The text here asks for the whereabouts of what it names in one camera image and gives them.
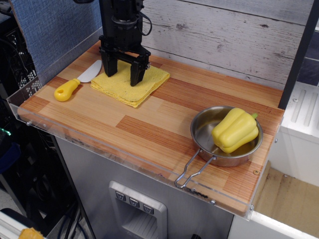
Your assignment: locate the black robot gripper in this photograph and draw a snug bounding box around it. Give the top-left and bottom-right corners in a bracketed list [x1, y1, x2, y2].
[100, 14, 151, 87]

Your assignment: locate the yellow cloth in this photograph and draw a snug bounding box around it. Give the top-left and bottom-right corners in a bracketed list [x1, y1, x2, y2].
[91, 61, 170, 108]

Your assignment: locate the small steel pan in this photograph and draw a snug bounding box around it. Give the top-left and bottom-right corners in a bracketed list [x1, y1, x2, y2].
[174, 106, 263, 188]

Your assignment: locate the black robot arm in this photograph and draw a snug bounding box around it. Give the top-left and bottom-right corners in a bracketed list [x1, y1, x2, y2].
[99, 0, 151, 87]

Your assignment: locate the blue fabric partition panel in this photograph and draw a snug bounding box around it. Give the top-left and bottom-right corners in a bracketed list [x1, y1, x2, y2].
[9, 0, 102, 77]

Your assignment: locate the clear acrylic table guard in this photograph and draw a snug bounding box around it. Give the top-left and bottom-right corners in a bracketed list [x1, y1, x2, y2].
[8, 44, 284, 218]

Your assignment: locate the yellow toy bell pepper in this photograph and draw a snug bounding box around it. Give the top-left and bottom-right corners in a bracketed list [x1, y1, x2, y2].
[211, 108, 259, 153]

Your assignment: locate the silver toy fridge cabinet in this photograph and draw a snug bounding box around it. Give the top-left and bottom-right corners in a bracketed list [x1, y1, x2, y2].
[57, 139, 233, 239]

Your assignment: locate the grey dispenser panel with buttons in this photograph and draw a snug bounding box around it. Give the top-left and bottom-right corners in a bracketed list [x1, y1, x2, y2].
[109, 181, 168, 239]

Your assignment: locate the white ridged side unit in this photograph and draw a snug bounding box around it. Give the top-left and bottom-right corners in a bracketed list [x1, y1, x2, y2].
[269, 82, 319, 186]

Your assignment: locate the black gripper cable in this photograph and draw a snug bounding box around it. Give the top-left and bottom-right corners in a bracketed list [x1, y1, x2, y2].
[137, 11, 153, 37]

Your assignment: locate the black right shelf post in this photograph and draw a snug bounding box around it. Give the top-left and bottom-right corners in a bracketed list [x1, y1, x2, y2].
[278, 0, 319, 110]

